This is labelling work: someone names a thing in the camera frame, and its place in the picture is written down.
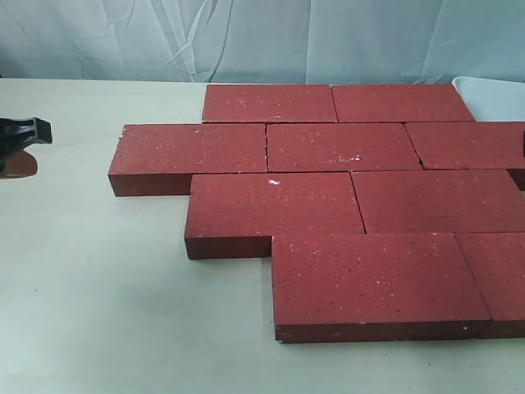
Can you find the grey fabric backdrop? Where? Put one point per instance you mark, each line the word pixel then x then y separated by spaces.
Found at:
pixel 320 42

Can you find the front large red brick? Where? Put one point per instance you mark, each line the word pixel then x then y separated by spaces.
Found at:
pixel 374 287

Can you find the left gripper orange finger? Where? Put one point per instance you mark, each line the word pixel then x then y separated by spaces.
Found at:
pixel 20 165

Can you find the back base red brick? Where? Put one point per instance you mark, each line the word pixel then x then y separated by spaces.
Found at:
pixel 280 103

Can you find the white plastic tray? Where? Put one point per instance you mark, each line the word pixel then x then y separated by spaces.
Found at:
pixel 492 100

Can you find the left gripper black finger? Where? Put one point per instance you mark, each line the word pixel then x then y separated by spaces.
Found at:
pixel 19 134

